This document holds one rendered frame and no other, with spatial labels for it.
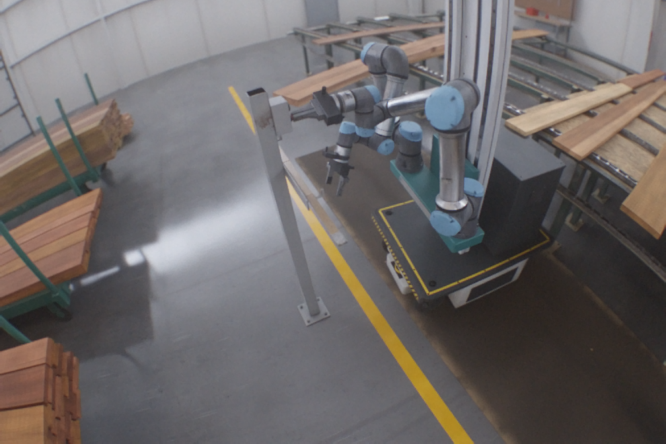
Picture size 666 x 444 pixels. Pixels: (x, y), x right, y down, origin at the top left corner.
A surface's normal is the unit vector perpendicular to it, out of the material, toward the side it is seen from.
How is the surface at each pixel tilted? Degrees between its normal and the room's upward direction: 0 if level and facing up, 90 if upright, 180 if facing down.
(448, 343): 0
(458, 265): 0
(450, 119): 83
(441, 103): 82
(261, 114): 90
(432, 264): 0
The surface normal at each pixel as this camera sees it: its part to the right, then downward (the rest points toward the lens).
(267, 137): 0.43, 0.54
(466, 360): -0.10, -0.77
